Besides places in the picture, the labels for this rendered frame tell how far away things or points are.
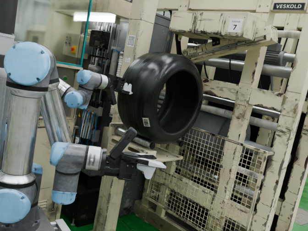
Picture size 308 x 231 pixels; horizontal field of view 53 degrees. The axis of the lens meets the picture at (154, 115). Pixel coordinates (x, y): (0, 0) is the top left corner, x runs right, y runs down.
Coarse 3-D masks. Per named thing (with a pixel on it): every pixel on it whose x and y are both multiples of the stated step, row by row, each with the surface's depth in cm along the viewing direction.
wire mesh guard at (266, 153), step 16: (192, 128) 224; (208, 144) 215; (224, 144) 206; (240, 144) 198; (176, 160) 234; (256, 160) 191; (176, 176) 234; (208, 176) 215; (160, 192) 245; (176, 192) 233; (256, 192) 189; (176, 208) 233; (208, 208) 214; (192, 224) 222; (240, 224) 197
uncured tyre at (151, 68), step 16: (144, 64) 182; (160, 64) 177; (176, 64) 182; (192, 64) 194; (128, 80) 183; (144, 80) 175; (160, 80) 175; (176, 80) 223; (192, 80) 213; (128, 96) 181; (144, 96) 174; (176, 96) 227; (192, 96) 218; (128, 112) 183; (144, 112) 176; (160, 112) 224; (176, 112) 225; (192, 112) 208; (144, 128) 181; (160, 128) 185; (176, 128) 216
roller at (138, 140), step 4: (116, 128) 208; (120, 128) 207; (116, 132) 208; (120, 132) 205; (124, 132) 202; (136, 136) 195; (132, 140) 197; (136, 140) 194; (140, 140) 192; (144, 140) 190; (148, 140) 189; (144, 144) 189; (148, 144) 186; (152, 144) 186; (152, 148) 187
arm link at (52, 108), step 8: (56, 72) 102; (56, 80) 102; (48, 88) 101; (56, 88) 103; (48, 96) 101; (56, 96) 103; (48, 104) 102; (56, 104) 103; (48, 112) 102; (56, 112) 103; (64, 112) 106; (48, 120) 103; (56, 120) 103; (64, 120) 105; (48, 128) 104; (56, 128) 104; (64, 128) 105; (48, 136) 106; (56, 136) 104; (64, 136) 105
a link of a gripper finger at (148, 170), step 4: (148, 160) 95; (152, 160) 96; (140, 164) 97; (148, 164) 95; (152, 164) 95; (156, 164) 95; (160, 164) 95; (140, 168) 97; (144, 168) 97; (148, 168) 96; (152, 168) 96; (144, 172) 96; (148, 172) 96; (152, 172) 96; (148, 176) 96
